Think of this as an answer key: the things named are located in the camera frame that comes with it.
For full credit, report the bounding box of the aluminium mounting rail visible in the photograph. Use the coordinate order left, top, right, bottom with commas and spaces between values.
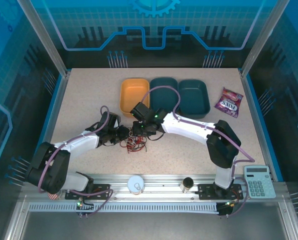
20, 173, 288, 204

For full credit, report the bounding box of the aluminium frame post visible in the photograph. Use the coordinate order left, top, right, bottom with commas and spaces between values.
16, 0, 72, 78
239, 0, 290, 78

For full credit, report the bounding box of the orange plastic bin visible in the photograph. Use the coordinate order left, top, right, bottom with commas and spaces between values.
119, 77, 150, 118

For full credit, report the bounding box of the small jar with black lid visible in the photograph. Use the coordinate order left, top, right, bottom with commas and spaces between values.
180, 176, 194, 193

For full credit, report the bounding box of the dark teal plastic bin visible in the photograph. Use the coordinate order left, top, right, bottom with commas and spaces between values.
177, 79, 211, 120
148, 76, 179, 112

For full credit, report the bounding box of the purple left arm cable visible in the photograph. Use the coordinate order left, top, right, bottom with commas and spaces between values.
37, 105, 115, 217

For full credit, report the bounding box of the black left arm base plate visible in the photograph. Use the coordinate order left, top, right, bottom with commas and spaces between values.
65, 183, 111, 201

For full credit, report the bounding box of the grey desk calculator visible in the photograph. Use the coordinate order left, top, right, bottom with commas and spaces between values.
243, 164, 277, 200

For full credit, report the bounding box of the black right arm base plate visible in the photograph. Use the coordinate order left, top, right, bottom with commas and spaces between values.
197, 183, 243, 201

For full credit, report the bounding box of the white slotted cable duct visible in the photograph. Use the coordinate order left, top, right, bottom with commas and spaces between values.
28, 201, 220, 214

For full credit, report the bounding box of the purple candy bag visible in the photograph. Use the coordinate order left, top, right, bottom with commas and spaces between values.
214, 86, 244, 119

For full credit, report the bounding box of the red cable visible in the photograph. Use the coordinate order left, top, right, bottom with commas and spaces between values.
118, 129, 150, 154

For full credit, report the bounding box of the black cable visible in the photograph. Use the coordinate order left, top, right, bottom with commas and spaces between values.
138, 131, 165, 154

